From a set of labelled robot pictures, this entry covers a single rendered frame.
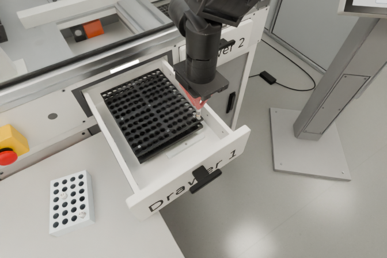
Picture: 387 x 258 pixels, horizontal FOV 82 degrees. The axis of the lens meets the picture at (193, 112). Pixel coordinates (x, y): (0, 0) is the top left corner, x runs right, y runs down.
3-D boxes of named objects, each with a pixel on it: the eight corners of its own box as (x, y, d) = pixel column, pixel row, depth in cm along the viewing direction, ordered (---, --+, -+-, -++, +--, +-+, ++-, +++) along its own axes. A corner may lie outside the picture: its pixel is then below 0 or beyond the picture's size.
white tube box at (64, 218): (95, 223, 52) (89, 219, 49) (57, 236, 51) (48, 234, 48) (91, 175, 59) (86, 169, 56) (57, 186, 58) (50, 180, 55)
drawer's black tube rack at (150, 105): (203, 133, 59) (203, 118, 54) (142, 169, 53) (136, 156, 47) (160, 83, 70) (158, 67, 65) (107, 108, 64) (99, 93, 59)
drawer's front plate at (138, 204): (242, 152, 57) (251, 128, 48) (140, 223, 47) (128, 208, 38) (238, 147, 58) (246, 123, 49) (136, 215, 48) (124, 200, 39)
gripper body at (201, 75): (197, 60, 48) (199, 29, 42) (228, 89, 43) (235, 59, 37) (172, 72, 46) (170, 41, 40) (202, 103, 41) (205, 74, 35)
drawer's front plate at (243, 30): (247, 47, 84) (254, 20, 76) (183, 78, 74) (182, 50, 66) (244, 45, 85) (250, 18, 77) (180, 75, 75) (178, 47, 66)
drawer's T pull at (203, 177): (222, 174, 45) (223, 171, 44) (192, 195, 43) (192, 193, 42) (211, 160, 47) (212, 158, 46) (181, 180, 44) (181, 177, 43)
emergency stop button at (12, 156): (22, 160, 52) (11, 152, 49) (2, 170, 50) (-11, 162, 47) (19, 151, 53) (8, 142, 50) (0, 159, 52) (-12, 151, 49)
